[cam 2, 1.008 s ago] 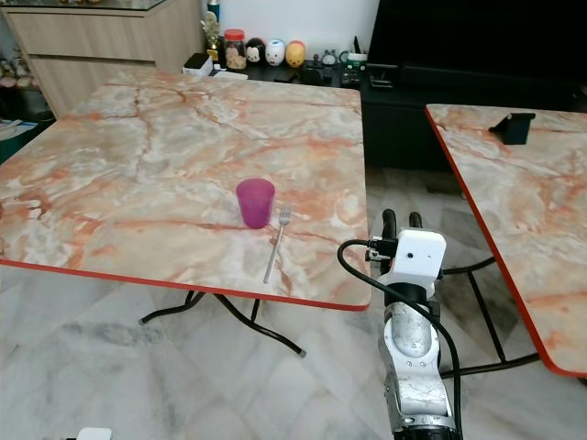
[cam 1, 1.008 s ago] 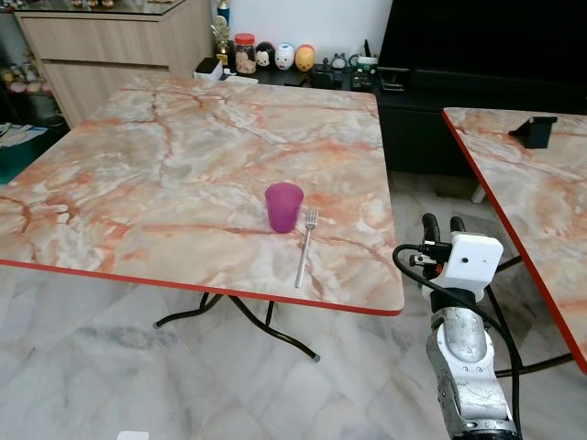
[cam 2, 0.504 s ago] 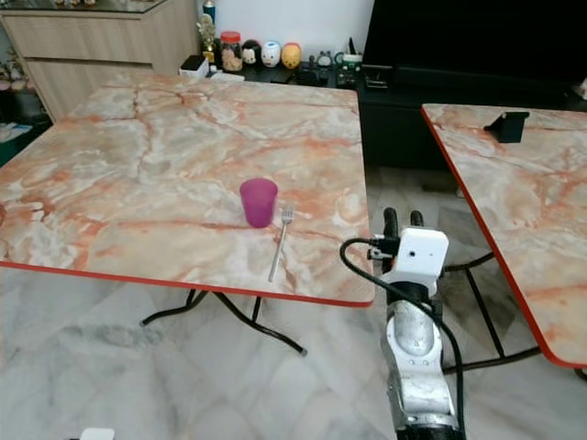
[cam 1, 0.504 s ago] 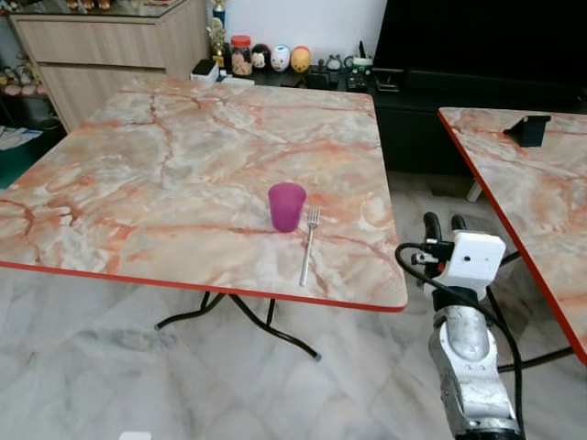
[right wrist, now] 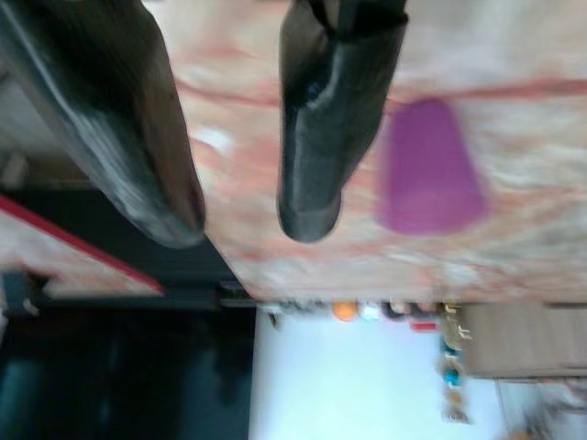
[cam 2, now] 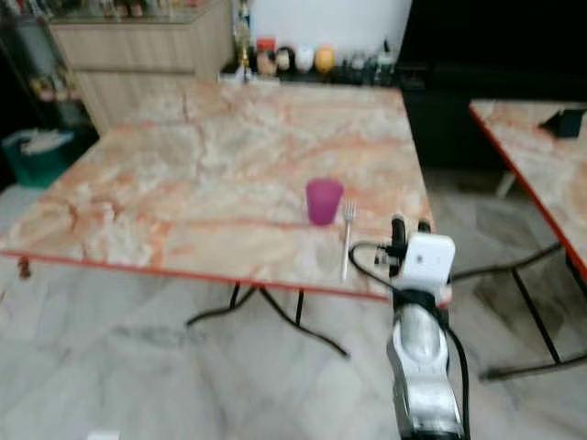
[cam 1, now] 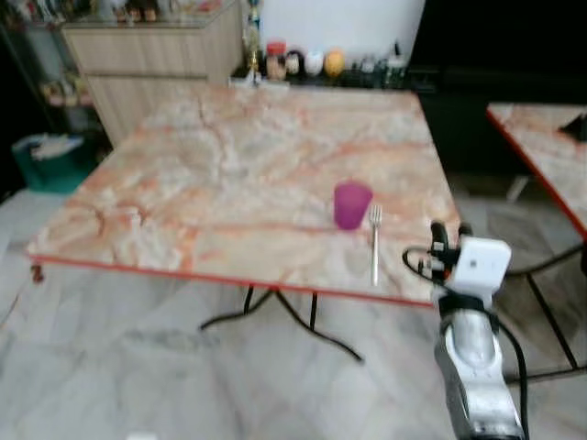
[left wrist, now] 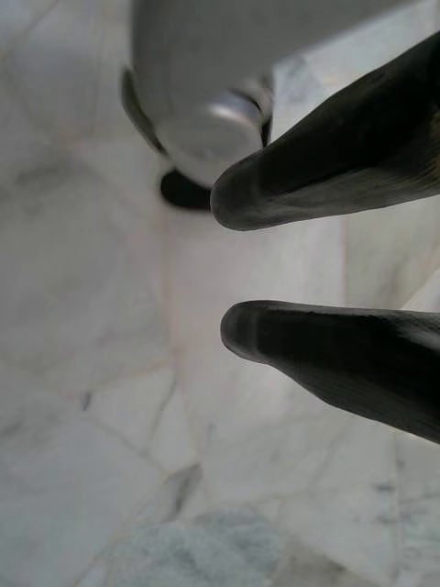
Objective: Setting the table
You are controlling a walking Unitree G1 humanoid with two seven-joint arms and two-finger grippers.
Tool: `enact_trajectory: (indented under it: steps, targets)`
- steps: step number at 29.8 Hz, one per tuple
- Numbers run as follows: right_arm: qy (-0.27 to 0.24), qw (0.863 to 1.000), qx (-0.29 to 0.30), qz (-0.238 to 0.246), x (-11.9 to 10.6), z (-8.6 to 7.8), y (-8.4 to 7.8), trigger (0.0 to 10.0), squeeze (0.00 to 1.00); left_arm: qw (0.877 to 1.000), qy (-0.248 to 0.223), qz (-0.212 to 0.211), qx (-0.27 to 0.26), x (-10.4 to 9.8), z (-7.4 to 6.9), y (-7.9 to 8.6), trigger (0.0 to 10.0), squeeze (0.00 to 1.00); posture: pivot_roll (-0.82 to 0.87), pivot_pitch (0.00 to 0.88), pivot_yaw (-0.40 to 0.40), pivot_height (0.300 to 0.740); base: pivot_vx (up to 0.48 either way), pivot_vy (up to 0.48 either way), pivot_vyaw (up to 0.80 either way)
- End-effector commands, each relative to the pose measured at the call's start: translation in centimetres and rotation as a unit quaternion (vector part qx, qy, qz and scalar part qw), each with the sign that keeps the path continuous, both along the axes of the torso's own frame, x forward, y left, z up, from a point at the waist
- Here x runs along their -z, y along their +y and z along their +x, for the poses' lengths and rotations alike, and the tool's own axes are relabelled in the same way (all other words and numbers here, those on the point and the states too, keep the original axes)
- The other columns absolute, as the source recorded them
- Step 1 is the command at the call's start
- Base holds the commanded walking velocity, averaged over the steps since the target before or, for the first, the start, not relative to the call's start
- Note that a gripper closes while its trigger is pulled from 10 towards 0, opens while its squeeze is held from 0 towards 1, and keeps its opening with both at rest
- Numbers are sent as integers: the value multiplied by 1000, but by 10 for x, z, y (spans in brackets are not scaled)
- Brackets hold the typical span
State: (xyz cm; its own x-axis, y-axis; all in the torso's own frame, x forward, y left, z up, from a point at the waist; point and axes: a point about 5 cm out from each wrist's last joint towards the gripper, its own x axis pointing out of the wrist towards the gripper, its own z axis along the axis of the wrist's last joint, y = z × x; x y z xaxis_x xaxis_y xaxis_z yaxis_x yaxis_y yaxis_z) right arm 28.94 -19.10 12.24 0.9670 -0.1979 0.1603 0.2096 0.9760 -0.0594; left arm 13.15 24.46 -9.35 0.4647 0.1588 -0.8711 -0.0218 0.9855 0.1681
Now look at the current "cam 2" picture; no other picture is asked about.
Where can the black metal table legs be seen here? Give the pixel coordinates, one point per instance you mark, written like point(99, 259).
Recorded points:
point(284, 316)
point(537, 316)

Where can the red-lidded snack jar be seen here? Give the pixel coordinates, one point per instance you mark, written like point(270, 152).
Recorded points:
point(266, 59)

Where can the glass display shelf with toys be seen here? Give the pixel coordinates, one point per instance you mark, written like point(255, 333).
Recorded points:
point(27, 78)

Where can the teal storage bin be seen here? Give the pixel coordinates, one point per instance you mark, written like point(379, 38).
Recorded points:
point(37, 165)

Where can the white round figurine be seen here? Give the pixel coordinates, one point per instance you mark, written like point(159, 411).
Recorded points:
point(304, 60)

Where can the yellow round figurine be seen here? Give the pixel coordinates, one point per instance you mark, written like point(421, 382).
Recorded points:
point(325, 60)

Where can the purple plastic cup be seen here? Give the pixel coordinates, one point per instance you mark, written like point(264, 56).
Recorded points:
point(324, 202)

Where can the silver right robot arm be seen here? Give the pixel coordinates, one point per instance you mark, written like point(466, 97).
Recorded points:
point(422, 367)

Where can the black television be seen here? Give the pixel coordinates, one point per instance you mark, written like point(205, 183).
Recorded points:
point(495, 32)

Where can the black round figurine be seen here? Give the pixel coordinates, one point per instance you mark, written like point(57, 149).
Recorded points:
point(284, 61)

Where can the dark green mug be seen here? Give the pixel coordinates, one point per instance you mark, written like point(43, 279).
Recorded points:
point(385, 66)

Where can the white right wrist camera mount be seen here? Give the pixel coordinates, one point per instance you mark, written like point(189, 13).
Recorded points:
point(429, 258)

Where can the silver metal fork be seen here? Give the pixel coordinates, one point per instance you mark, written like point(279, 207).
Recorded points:
point(347, 243)

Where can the light wooden drawer cabinet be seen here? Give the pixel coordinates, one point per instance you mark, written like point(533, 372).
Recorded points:
point(138, 60)

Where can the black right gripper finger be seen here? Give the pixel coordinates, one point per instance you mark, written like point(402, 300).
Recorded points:
point(423, 227)
point(400, 234)

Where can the small black box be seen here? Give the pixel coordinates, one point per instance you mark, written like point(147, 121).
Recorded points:
point(567, 123)

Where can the black television stand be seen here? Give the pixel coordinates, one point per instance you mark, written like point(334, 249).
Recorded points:
point(445, 119)

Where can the gold trophy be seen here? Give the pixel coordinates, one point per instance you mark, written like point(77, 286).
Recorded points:
point(243, 37)

